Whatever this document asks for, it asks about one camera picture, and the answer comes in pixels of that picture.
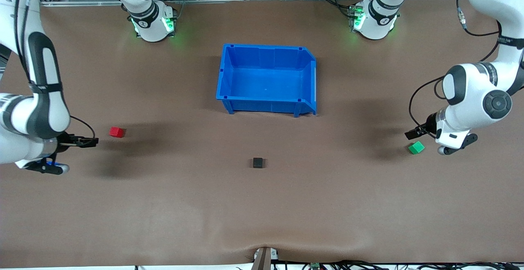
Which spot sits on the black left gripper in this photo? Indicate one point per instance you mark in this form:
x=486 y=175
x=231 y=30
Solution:
x=430 y=125

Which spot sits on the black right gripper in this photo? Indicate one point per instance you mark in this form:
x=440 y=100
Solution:
x=64 y=139

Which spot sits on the small green cube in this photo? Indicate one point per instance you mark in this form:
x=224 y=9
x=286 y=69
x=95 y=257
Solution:
x=416 y=148

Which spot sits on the small red cube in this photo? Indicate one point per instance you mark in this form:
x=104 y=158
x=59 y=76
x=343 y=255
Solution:
x=117 y=132

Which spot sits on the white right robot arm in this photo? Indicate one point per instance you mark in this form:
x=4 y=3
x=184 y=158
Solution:
x=41 y=110

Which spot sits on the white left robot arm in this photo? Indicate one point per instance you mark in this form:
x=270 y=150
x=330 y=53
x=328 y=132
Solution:
x=475 y=94

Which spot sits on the small black cube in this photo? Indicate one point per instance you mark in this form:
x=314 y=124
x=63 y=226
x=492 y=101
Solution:
x=258 y=163

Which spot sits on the brown table mat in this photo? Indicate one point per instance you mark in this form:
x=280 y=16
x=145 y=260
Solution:
x=163 y=212

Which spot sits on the blue plastic storage bin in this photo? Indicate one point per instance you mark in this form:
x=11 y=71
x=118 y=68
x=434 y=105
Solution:
x=266 y=81

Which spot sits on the small green circuit board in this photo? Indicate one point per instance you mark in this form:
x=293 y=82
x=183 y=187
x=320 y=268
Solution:
x=315 y=266

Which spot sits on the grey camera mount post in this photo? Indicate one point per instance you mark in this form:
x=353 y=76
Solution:
x=262 y=259

